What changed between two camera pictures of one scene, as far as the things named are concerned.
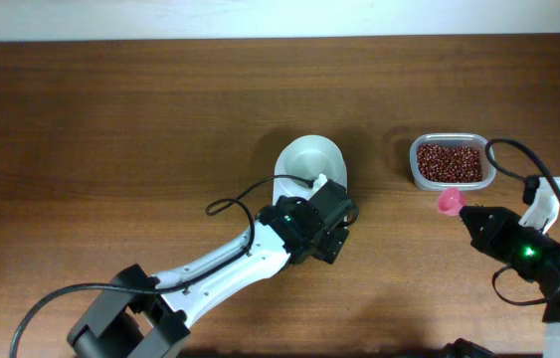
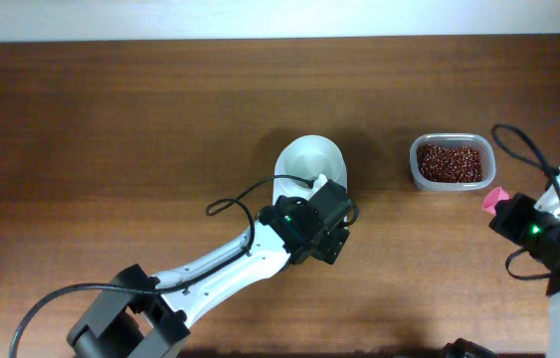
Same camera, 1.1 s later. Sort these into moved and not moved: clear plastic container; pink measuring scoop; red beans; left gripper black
Moved: pink measuring scoop
Not moved: red beans; clear plastic container; left gripper black
